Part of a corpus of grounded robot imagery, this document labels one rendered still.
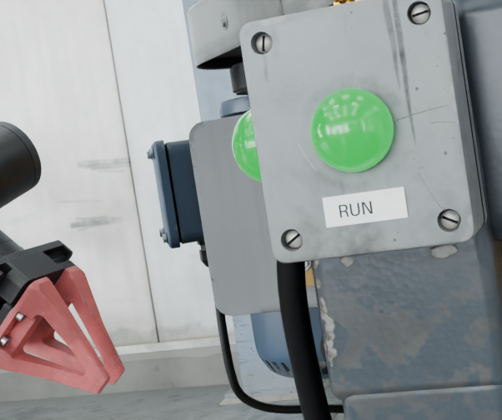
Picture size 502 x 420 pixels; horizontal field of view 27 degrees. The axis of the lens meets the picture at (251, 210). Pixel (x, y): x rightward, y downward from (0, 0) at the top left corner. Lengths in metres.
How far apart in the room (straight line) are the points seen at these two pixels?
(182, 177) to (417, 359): 0.48
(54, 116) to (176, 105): 0.78
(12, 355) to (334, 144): 0.38
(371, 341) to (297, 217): 0.07
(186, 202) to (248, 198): 0.06
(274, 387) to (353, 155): 5.21
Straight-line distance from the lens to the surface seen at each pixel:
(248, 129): 0.40
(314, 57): 0.38
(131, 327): 6.29
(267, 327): 0.91
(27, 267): 0.69
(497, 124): 0.42
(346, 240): 0.38
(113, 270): 6.28
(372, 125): 0.36
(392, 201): 0.37
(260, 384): 5.58
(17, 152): 0.78
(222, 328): 0.93
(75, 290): 0.71
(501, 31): 0.42
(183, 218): 0.88
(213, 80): 5.47
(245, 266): 0.86
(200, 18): 0.89
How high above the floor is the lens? 1.28
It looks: 3 degrees down
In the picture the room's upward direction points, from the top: 9 degrees counter-clockwise
